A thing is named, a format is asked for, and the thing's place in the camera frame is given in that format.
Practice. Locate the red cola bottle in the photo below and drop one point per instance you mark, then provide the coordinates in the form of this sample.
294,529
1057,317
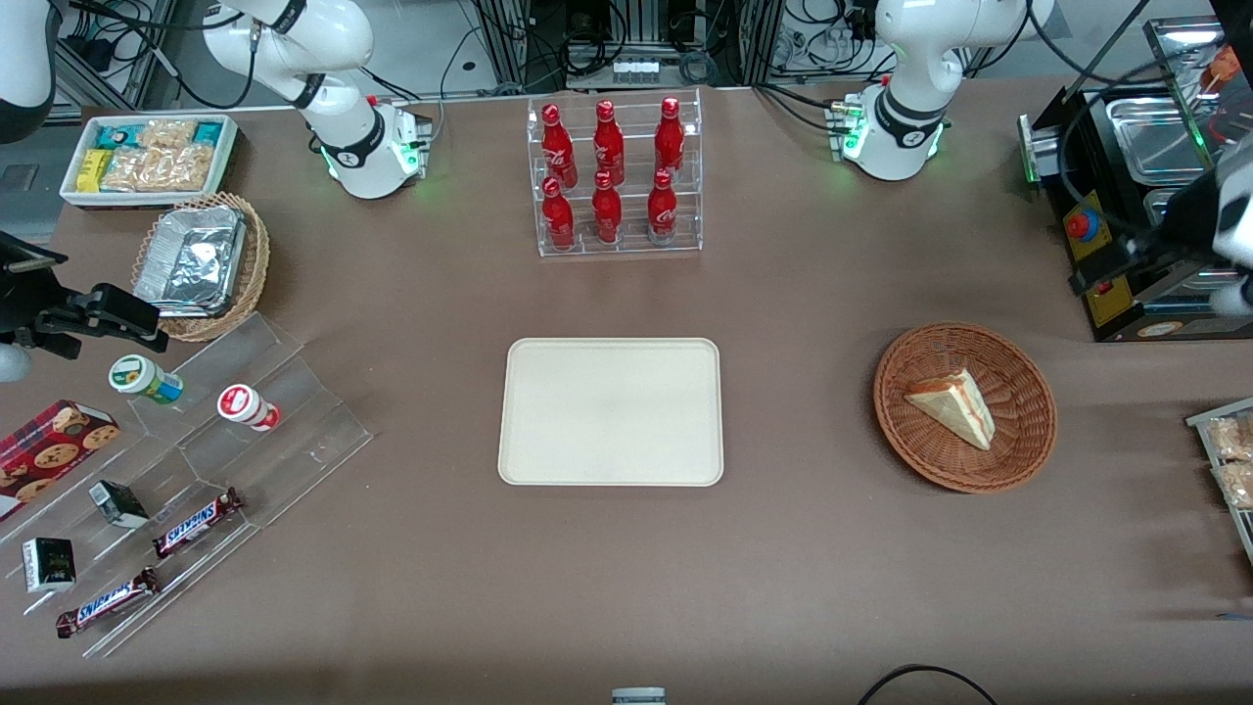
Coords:
557,147
558,217
670,139
663,208
608,145
607,211

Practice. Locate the round brown wicker basket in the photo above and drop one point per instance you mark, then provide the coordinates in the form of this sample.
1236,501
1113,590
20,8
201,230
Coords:
930,450

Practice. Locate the black machine with metal trays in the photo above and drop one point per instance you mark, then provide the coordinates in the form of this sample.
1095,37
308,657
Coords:
1145,127

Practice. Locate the large clear cracker bag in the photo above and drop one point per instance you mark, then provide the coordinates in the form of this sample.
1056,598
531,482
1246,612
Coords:
157,169

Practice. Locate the yellow snack packet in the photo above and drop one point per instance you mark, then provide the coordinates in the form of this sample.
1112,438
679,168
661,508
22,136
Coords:
93,169

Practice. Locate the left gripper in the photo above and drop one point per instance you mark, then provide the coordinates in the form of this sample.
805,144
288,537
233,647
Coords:
1181,223

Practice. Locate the aluminium foil container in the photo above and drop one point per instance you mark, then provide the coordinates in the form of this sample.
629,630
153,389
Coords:
191,259

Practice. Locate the grey snack tray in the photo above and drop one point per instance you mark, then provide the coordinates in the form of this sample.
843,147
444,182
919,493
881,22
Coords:
1199,419

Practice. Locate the red plaid cookie box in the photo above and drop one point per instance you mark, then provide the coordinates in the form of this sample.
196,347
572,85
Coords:
49,455

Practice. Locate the beige rectangular tray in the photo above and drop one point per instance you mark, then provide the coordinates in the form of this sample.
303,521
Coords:
611,411

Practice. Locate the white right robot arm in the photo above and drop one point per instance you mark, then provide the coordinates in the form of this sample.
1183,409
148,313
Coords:
343,127

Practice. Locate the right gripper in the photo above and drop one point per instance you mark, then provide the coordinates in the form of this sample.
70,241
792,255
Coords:
22,298

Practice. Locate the light wicker basket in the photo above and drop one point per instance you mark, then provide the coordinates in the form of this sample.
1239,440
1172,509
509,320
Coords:
256,264

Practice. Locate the triangular sandwich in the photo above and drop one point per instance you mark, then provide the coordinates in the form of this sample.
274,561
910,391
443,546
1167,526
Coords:
954,406

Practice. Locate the white snack bin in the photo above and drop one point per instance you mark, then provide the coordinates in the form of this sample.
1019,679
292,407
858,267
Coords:
227,147

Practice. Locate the clear acrylic bottle rack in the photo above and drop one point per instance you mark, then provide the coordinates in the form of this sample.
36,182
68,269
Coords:
631,235

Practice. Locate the white power strip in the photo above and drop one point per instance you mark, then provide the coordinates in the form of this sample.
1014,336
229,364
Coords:
634,70

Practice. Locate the small clear cracker bag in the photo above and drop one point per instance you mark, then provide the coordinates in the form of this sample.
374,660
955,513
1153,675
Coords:
166,133

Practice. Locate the red lid yogurt cup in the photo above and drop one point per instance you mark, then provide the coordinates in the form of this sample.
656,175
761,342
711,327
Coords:
247,406

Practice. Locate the teal snack packet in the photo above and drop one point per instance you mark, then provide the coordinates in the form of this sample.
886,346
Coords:
208,132
116,135

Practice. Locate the aluminium frame rack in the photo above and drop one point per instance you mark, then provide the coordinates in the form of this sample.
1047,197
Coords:
636,24

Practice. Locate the green lid yogurt cup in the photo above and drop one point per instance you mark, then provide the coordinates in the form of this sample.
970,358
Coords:
145,380

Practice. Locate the red emergency stop button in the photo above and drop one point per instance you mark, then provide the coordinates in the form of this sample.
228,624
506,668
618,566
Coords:
1083,225

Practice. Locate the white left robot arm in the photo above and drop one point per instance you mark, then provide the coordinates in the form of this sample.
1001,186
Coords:
901,108

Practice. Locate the snickers bar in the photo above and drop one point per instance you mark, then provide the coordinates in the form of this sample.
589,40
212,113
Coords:
106,602
196,522

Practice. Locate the small black white carton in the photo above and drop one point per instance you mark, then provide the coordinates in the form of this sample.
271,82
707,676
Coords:
49,565

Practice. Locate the small grey device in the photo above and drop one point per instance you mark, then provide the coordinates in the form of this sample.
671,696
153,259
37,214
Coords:
638,696

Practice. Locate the clear acrylic stepped shelf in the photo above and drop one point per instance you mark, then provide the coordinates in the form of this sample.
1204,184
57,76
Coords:
294,431

